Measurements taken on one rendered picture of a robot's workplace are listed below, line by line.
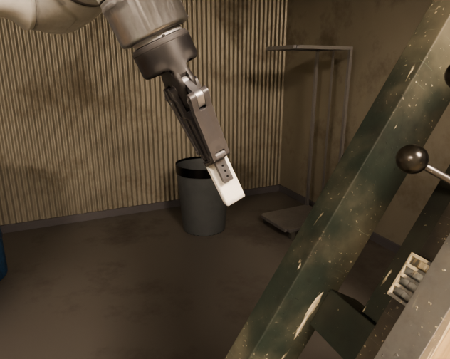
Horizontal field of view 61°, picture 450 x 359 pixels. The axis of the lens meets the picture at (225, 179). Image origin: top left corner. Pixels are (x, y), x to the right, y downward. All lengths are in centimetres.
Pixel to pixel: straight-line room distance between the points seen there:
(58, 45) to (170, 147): 144
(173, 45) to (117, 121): 359
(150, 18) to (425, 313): 49
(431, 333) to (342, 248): 24
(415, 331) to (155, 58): 47
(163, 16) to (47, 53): 352
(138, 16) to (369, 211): 52
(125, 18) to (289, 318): 56
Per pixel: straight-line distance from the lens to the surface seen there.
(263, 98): 460
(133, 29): 47
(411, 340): 58
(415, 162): 52
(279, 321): 74
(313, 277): 73
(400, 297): 63
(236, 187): 54
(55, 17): 59
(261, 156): 471
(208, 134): 47
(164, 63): 47
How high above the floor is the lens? 155
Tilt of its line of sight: 17 degrees down
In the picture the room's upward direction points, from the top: straight up
